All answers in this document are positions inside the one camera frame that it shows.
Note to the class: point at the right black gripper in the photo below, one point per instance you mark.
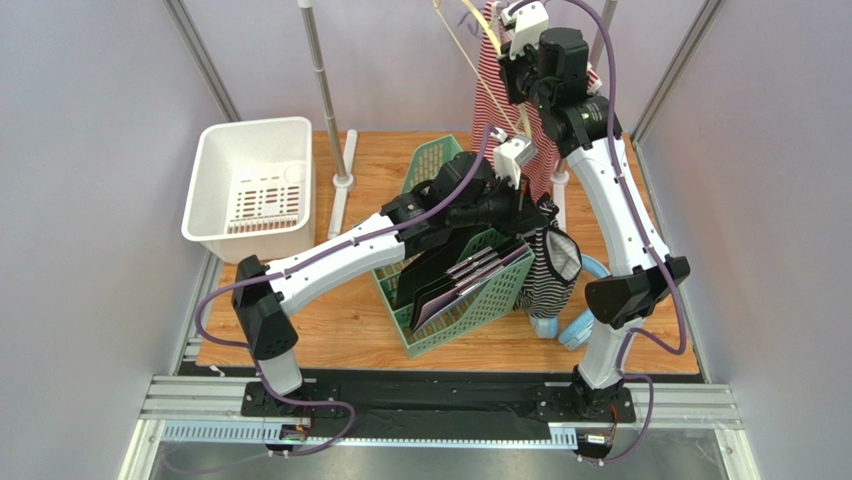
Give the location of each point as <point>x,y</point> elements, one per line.
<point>512,69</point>

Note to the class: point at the black folder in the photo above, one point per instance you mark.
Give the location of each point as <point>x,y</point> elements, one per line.
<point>431,265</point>

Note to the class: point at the white plastic basket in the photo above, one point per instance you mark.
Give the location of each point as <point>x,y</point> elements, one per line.
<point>252,190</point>

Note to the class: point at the cream wooden hanger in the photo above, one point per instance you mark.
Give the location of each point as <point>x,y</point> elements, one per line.
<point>490,104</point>

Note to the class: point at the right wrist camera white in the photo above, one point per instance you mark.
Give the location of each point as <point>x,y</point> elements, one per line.
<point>528,20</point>

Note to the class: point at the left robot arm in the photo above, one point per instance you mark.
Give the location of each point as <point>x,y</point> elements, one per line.
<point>429,226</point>

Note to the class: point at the left rack pole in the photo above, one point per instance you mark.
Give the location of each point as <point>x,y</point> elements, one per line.
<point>307,11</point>

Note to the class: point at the left white rack foot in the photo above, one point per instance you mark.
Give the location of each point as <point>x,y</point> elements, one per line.
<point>341,193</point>

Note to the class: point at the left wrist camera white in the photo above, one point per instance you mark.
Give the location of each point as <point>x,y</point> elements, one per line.
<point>510,155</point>

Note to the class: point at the purple plastic hanger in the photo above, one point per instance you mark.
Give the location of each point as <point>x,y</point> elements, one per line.
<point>469,23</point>

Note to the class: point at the pink booklets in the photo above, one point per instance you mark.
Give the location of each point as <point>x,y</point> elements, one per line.
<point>463,280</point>

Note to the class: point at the green plastic file organizer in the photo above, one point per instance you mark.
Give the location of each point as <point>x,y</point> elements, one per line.
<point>491,301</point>

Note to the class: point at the blue headphones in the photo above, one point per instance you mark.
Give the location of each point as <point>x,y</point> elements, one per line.
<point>579,330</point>

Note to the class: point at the black white striped tank top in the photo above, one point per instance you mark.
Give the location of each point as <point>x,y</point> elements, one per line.
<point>554,270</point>

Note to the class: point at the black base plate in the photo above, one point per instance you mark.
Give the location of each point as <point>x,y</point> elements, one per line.
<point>433,405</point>

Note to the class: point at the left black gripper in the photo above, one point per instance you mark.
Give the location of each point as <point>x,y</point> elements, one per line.
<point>524,215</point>

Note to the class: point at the aluminium frame rail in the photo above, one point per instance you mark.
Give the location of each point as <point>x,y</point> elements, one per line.
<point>190,427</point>

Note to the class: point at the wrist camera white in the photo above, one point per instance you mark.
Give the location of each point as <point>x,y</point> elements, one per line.
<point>510,155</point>
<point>528,20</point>

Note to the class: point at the red white striped tank top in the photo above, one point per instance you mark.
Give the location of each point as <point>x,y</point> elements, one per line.
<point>539,169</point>

